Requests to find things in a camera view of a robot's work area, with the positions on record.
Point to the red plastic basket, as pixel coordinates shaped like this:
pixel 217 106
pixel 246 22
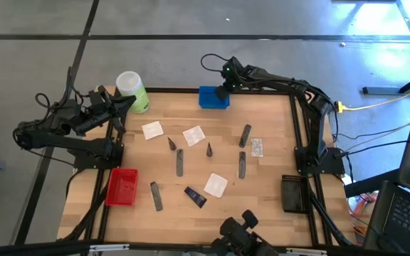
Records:
pixel 121 186

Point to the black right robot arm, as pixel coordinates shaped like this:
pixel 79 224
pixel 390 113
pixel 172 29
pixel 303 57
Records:
pixel 315 117

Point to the blue plastic basket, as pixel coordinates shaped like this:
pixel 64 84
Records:
pixel 206 101

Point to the dark blue squeeze tube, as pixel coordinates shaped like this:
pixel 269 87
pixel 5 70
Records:
pixel 195 197

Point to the white printed rectangular sachet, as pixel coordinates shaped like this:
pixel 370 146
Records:
pixel 257 147

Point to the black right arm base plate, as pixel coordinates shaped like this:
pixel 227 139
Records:
pixel 335 167

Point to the black support bar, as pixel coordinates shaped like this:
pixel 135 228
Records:
pixel 372 183

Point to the black desk leg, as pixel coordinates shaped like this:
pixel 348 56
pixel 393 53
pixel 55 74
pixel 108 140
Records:
pixel 379 91

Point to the green disinfecting wipes canister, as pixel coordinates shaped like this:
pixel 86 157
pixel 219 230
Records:
pixel 134 94

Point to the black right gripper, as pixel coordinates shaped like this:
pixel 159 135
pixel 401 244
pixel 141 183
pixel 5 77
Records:
pixel 233 76

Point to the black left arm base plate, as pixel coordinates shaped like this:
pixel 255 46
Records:
pixel 84 164

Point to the white square packet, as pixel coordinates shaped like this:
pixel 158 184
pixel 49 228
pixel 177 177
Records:
pixel 152 130
pixel 215 185
pixel 193 136

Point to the small dark cone tube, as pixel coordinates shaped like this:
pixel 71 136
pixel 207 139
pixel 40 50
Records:
pixel 171 144
pixel 209 151

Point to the black plastic basket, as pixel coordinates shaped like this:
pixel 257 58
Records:
pixel 294 193

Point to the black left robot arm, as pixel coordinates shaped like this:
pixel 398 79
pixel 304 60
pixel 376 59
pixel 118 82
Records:
pixel 66 143

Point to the black overhead beam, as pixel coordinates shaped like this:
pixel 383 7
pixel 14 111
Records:
pixel 30 250

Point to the black aluminium table frame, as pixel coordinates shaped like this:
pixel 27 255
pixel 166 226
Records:
pixel 173 90

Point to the dark grey strip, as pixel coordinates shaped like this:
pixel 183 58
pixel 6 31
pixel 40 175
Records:
pixel 245 136
pixel 242 165
pixel 156 196
pixel 179 163

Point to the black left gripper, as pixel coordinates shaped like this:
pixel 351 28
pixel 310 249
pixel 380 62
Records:
pixel 100 110

